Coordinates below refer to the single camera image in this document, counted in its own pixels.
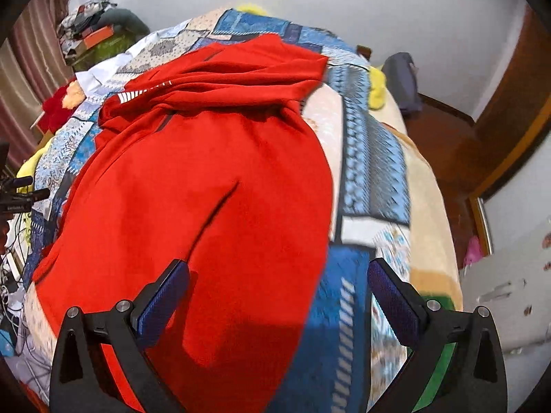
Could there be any red and orange plush toy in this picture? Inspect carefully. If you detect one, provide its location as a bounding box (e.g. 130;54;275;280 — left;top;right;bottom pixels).
37;78;86;133

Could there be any blue patchwork bedspread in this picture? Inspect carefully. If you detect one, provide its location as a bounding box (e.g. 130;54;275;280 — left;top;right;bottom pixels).
25;9;410;412

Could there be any striped brown curtain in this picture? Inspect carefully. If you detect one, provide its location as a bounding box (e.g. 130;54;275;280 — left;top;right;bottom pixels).
1;0;74;169

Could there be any yellow pillow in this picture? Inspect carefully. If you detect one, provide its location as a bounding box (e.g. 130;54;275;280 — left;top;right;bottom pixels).
368;66;387;110

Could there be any red striped hoodie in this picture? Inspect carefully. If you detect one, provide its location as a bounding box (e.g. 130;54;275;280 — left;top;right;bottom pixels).
33;34;332;412

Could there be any clutter pile with green bag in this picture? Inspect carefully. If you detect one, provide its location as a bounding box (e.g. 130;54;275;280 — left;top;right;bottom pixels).
57;0;150;72

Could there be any white cabinet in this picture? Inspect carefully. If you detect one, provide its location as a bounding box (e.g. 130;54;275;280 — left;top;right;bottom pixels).
460;139;550;412

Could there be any brown wooden door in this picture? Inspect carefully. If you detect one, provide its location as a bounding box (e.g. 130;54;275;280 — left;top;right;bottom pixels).
405;7;550;267

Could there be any grey-blue cloth on chair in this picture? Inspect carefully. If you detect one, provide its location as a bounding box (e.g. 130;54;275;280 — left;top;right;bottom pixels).
382;52;422;115

